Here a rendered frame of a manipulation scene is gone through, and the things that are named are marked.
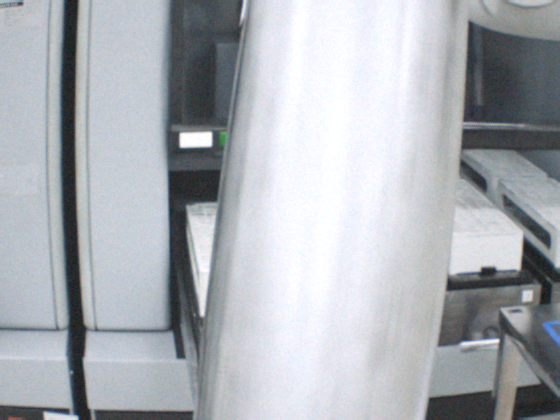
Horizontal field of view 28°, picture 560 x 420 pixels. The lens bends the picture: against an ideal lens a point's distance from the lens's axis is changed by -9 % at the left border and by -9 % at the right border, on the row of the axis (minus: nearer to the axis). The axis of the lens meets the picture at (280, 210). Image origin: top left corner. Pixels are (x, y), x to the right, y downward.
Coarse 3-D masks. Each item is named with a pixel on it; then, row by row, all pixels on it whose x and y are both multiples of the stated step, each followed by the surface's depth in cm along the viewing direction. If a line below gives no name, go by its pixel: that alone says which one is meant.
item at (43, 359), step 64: (0, 0) 131; (64, 0) 135; (0, 64) 133; (64, 64) 144; (0, 128) 135; (64, 128) 147; (0, 192) 137; (64, 192) 147; (0, 256) 139; (64, 256) 142; (0, 320) 141; (64, 320) 142; (0, 384) 134; (64, 384) 135
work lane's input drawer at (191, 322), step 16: (176, 256) 152; (176, 272) 146; (176, 288) 148; (192, 288) 136; (192, 304) 131; (192, 320) 129; (192, 336) 124; (192, 352) 119; (192, 368) 115; (192, 384) 116
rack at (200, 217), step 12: (192, 204) 154; (204, 204) 154; (216, 204) 154; (192, 216) 148; (204, 216) 148; (192, 228) 142; (204, 228) 143; (192, 240) 139; (204, 240) 139; (192, 252) 146; (204, 252) 134; (192, 264) 141; (204, 264) 128; (192, 276) 142; (204, 276) 126; (204, 288) 126; (204, 300) 126
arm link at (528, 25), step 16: (480, 0) 102; (496, 0) 100; (512, 0) 98; (528, 0) 97; (544, 0) 97; (480, 16) 104; (496, 16) 102; (512, 16) 101; (528, 16) 100; (544, 16) 99; (512, 32) 105; (528, 32) 104; (544, 32) 103
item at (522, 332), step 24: (504, 312) 126; (528, 312) 125; (552, 312) 125; (504, 336) 125; (528, 336) 118; (552, 336) 117; (504, 360) 126; (528, 360) 114; (552, 360) 110; (504, 384) 127; (552, 384) 105; (504, 408) 128
